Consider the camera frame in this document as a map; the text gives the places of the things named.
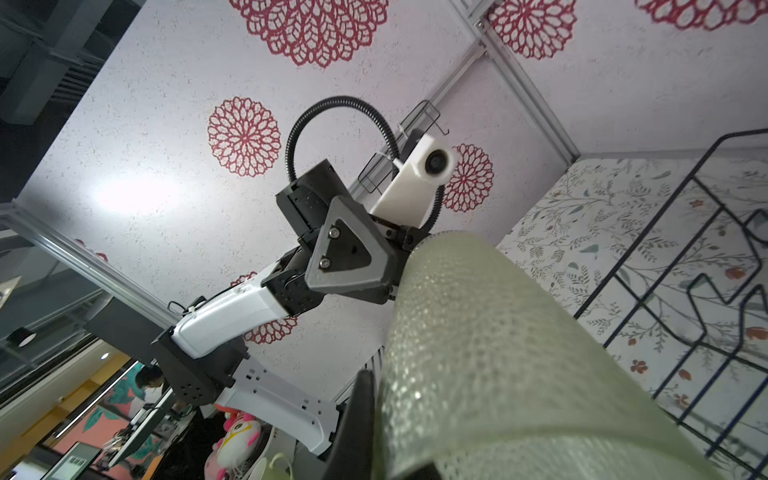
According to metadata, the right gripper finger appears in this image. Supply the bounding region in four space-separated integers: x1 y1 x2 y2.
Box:
322 370 376 480

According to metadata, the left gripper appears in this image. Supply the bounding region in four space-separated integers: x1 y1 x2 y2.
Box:
275 160 430 304

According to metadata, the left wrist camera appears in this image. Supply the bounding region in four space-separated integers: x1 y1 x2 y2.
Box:
369 134 457 227

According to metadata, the frosted pale green cup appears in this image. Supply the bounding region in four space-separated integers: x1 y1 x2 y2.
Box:
373 232 717 479

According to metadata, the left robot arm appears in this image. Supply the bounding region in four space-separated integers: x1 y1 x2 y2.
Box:
152 159 453 455

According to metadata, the black wire dish rack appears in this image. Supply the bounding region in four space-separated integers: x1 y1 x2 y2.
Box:
575 128 767 479

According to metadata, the black wire wall holder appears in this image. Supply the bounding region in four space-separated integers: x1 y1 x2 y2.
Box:
357 99 451 196

